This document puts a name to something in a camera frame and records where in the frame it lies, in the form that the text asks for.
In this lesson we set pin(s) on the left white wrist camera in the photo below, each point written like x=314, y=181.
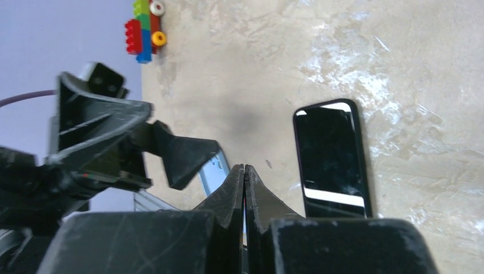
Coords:
x=103, y=80

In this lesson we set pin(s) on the colourful toy brick car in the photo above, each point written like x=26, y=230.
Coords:
x=143, y=33

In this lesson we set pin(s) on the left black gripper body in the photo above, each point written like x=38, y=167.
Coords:
x=31, y=194

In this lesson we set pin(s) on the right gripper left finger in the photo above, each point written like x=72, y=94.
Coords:
x=206, y=239

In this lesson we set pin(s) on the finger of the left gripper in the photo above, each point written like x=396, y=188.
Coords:
x=88, y=125
x=182, y=157

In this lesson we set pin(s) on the aluminium frame rail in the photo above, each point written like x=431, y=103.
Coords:
x=144, y=201

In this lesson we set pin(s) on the light blue phone case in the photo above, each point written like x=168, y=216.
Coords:
x=213, y=173

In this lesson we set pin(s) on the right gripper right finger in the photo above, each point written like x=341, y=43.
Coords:
x=282, y=241

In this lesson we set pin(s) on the black phone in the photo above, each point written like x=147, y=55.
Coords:
x=331, y=160

